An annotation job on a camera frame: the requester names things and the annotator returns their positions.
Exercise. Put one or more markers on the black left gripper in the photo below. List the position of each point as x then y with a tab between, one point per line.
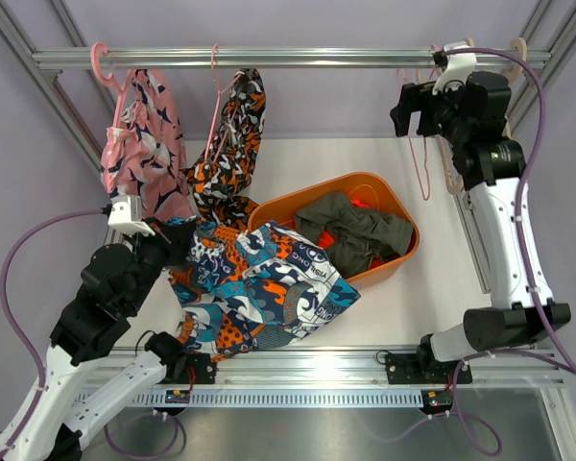
175	239

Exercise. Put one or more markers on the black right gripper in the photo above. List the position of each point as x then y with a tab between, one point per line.
411	102

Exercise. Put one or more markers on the blue orange patterned shorts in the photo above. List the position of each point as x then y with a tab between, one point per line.
250	291

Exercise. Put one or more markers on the olive green shorts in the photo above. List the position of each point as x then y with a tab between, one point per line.
393	231

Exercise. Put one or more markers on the bright orange shorts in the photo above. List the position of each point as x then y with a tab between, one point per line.
344	228

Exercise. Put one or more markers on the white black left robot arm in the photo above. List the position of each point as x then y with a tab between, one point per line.
116	282

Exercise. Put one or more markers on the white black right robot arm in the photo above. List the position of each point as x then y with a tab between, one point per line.
523	309

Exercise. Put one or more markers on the orange black camouflage shorts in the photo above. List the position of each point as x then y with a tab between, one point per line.
225	168

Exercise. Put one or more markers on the pink shark print shorts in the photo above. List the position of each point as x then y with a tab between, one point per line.
144	155

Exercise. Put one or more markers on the pink hanger with shark shorts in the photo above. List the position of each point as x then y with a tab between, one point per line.
112	77

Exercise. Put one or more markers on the pink hanger with camouflage shorts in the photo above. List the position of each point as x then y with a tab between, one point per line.
219	93

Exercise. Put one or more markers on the orange plastic basket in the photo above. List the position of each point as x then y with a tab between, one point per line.
365	187

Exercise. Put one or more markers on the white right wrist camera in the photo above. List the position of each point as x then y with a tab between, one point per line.
457	62

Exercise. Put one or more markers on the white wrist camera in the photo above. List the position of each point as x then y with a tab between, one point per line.
126	216
457	62

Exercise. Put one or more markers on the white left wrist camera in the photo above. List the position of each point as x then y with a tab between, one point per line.
126	216

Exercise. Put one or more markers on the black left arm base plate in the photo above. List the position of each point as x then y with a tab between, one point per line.
194	369

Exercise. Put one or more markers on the white slotted cable duct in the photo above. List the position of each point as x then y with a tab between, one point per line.
277	398

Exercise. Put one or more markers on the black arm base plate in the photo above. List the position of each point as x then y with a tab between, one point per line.
408	368

